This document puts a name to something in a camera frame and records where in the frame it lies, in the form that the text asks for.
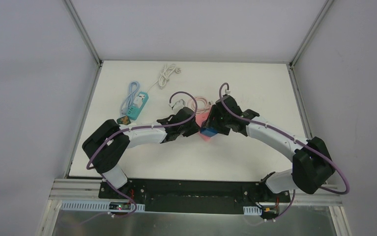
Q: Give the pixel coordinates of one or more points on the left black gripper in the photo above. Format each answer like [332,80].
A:
[188,125]

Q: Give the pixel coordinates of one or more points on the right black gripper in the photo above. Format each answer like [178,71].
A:
[215,120]

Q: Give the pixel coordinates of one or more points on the pink triangular power strip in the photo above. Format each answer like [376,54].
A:
[200,119]

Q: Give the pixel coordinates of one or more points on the blue cube plug adapter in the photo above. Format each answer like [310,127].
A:
[208,132]

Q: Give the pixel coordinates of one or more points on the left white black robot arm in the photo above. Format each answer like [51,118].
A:
[107,144]

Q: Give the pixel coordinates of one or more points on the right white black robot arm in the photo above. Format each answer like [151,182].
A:
[309,157]

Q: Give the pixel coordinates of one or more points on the white plug in teal strip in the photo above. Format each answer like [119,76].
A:
[138,101]

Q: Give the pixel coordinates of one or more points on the teal power strip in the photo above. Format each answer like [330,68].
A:
[134,112]

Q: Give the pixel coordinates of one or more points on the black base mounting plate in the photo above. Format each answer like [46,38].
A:
[195,196]

